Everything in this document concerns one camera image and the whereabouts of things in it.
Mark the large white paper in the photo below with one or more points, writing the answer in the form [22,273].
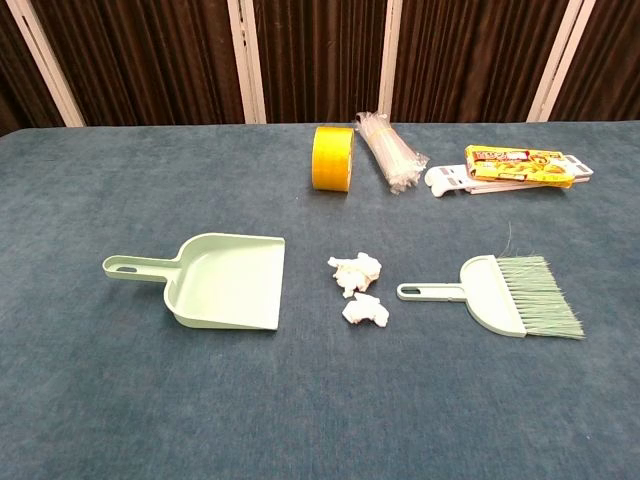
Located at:
[355,275]

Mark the small white paper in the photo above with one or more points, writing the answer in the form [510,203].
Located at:
[365,311]

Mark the mint green plastic dustpan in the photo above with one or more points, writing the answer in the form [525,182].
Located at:
[235,285]

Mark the mint green hand brush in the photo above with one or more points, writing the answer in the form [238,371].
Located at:
[490,295]

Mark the yellow packing tape roll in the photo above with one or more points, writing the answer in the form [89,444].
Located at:
[332,160]

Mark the clear bag of white straws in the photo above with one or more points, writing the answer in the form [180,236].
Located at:
[390,155]

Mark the yellow snack package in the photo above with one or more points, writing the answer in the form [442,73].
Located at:
[445,181]

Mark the dark brown curtain panel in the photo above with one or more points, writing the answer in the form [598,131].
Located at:
[150,60]
[15,75]
[610,60]
[470,60]
[320,60]

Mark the yellow printed food box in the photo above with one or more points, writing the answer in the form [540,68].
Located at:
[520,165]

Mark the blue felt table cover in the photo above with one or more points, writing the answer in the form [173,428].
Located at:
[150,400]

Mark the white partition frame post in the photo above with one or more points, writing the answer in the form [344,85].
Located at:
[560,60]
[390,60]
[45,65]
[245,60]

